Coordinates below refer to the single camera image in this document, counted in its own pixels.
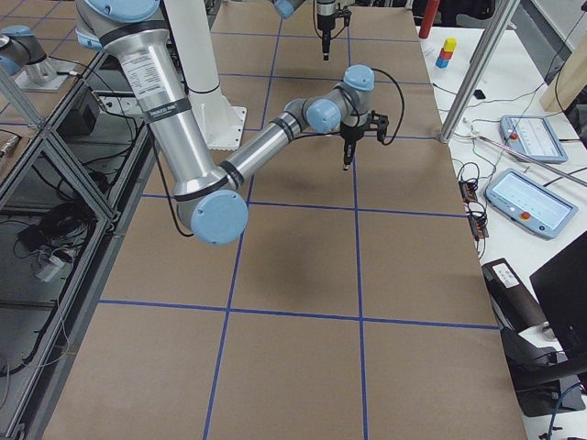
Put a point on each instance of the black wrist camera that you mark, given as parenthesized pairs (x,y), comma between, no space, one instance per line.
(343,13)
(378,123)

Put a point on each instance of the near teach pendant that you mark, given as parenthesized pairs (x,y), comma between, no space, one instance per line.
(529,204)

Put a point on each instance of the red fire extinguisher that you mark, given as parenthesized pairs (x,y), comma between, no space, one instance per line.
(428,19)

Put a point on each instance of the black monitor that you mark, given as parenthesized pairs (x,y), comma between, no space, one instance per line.
(560,287)

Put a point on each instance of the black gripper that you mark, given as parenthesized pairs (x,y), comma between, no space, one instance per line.
(351,134)
(324,20)

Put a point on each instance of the stacked coloured blocks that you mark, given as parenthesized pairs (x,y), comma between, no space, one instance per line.
(446,53)

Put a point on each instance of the black office chair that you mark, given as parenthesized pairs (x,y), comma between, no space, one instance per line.
(540,374)

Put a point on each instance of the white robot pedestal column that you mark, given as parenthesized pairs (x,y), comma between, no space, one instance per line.
(220,122)

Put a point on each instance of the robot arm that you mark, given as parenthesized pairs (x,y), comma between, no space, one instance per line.
(286,8)
(207,201)

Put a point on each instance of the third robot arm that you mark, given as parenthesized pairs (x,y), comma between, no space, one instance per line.
(23,57)

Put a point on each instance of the far teach pendant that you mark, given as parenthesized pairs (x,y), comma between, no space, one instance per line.
(534,137)

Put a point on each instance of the teach pendant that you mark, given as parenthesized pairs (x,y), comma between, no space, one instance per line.
(529,204)
(534,137)

